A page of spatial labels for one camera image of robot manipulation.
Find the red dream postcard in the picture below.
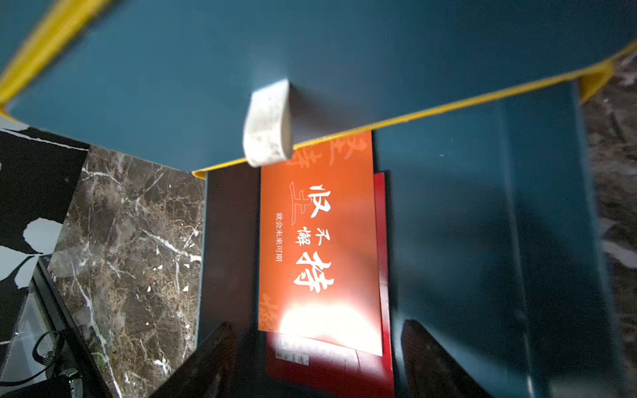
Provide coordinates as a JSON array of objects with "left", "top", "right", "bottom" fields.
[{"left": 266, "top": 172, "right": 395, "bottom": 397}]

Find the yellow teal drawer cabinet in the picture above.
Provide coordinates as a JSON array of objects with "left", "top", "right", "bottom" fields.
[{"left": 1, "top": 1, "right": 636, "bottom": 172}]

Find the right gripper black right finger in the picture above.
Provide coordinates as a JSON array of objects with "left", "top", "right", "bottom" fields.
[{"left": 401, "top": 319, "right": 491, "bottom": 397}]

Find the orange postcard with calligraphy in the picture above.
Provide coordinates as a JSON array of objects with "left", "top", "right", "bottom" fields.
[{"left": 258, "top": 132, "right": 383, "bottom": 355}]

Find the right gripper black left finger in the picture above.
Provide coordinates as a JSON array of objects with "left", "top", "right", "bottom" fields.
[{"left": 150, "top": 322, "right": 237, "bottom": 398}]

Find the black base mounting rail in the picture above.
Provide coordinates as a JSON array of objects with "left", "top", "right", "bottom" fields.
[{"left": 32, "top": 255, "right": 112, "bottom": 397}]

